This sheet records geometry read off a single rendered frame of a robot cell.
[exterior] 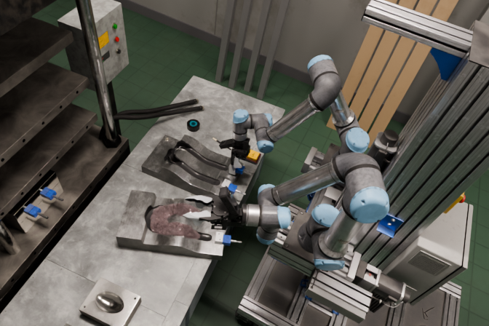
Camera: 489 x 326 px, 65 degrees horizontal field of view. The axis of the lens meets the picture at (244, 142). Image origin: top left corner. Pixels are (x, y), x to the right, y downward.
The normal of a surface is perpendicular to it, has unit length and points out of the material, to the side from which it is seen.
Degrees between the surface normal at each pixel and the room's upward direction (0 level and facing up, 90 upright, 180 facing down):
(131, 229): 0
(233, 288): 0
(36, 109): 0
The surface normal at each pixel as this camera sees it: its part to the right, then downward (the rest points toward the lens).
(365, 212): 0.00, 0.67
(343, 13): -0.44, 0.65
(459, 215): 0.13, -0.64
